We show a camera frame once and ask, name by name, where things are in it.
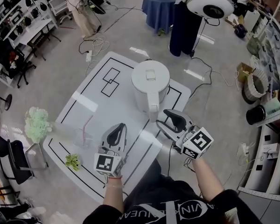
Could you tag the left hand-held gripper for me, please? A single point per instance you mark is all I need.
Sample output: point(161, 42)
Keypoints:
point(105, 163)

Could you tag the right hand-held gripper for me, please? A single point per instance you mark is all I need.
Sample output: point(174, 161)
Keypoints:
point(198, 141)

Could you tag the white electric kettle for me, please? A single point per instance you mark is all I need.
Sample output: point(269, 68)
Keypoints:
point(150, 87)

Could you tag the person's right forearm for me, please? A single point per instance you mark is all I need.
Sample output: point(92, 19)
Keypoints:
point(206, 178)

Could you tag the person's left forearm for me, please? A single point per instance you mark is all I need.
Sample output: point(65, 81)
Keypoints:
point(113, 193)

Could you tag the clear drinking glass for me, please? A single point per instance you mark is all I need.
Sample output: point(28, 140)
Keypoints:
point(79, 139)

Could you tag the small green potted plant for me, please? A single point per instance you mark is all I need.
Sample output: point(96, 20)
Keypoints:
point(72, 162)

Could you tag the person's black shorts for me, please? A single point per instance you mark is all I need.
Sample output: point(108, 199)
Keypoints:
point(158, 185)

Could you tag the white power strip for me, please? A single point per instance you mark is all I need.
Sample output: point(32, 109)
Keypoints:
point(245, 148)
point(88, 56)

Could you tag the black round bin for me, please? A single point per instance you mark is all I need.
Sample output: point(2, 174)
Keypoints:
point(255, 114)

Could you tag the white vase with pale flowers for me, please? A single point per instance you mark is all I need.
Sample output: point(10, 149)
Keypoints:
point(36, 125)

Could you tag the grey corrugated basket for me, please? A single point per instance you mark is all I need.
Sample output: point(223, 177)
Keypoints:
point(252, 94)

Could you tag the person's black printed t-shirt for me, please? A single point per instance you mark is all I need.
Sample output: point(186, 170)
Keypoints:
point(158, 214)

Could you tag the brown cardboard box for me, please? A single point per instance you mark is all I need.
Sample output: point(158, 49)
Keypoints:
point(242, 72)

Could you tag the white metal shelving unit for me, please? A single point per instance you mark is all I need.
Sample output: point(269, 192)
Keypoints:
point(270, 136)

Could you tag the white printed carton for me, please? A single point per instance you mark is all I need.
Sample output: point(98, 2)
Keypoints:
point(270, 150)

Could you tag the pale green container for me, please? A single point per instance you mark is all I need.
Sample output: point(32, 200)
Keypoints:
point(273, 106)

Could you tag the round table with blue cloth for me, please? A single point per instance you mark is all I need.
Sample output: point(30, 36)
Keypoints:
point(158, 13)

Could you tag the dark purple vacuum cleaner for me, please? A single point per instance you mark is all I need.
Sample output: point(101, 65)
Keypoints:
point(240, 30)

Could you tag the white oval device on stand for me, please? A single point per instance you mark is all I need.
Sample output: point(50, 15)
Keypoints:
point(200, 4)

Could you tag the black office chair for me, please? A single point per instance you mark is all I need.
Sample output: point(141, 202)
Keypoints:
point(11, 59)

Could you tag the white desk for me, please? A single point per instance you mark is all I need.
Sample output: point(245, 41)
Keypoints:
point(37, 30)

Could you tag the white swivel chair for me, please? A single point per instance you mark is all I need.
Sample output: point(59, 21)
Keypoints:
point(59, 7)

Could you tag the white shelf with black bags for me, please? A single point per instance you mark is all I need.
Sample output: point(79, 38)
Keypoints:
point(16, 10)

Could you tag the black metal-frame chair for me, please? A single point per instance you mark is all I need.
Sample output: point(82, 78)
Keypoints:
point(18, 162)

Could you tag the black pedestal fan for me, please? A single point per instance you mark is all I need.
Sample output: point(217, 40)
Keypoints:
point(7, 101)

